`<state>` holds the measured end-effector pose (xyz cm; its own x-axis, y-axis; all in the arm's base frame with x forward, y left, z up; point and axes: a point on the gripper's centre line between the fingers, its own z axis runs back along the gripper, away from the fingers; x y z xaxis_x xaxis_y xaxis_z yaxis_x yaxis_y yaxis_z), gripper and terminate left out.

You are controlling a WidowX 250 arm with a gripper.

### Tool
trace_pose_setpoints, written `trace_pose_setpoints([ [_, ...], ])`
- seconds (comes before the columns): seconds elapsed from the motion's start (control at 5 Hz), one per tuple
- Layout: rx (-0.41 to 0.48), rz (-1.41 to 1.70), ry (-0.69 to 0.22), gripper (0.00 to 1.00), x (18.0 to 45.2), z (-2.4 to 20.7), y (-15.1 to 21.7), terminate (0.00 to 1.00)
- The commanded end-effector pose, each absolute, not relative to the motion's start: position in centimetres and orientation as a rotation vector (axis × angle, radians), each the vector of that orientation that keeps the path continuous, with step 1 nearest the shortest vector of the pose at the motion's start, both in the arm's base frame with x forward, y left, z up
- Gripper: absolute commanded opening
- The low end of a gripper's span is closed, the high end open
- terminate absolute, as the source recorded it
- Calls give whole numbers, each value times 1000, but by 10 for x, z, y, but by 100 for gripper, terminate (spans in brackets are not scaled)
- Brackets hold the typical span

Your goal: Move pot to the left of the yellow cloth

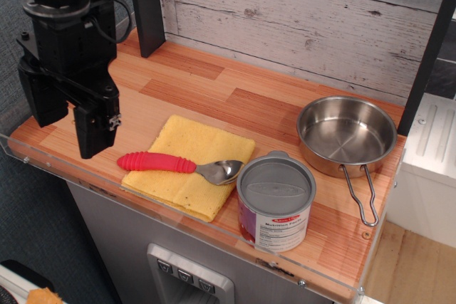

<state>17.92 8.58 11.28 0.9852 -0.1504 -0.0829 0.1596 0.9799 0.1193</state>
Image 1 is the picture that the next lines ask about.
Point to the red handled metal spoon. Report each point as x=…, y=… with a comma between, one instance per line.
x=217, y=173

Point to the grey toy fridge cabinet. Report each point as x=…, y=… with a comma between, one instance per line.
x=153, y=259

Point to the yellow folded cloth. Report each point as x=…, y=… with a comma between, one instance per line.
x=202, y=144

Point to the small steel pot with handle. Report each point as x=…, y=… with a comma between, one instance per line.
x=347, y=137

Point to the clear acrylic edge guard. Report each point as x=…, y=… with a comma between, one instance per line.
x=334, y=258

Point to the dark vertical post right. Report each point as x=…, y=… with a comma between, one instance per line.
x=439, y=30

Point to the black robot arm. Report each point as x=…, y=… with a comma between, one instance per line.
x=65, y=64

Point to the dark vertical post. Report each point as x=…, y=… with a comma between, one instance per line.
x=439, y=30
x=150, y=27

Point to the white toy appliance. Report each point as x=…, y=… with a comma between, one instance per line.
x=423, y=197

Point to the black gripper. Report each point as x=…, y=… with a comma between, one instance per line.
x=66, y=61

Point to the toy can with grey lid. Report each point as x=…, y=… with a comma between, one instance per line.
x=275, y=194

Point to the orange object at corner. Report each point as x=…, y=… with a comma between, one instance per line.
x=43, y=296

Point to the dark vertical post left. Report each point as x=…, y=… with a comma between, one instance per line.
x=150, y=27

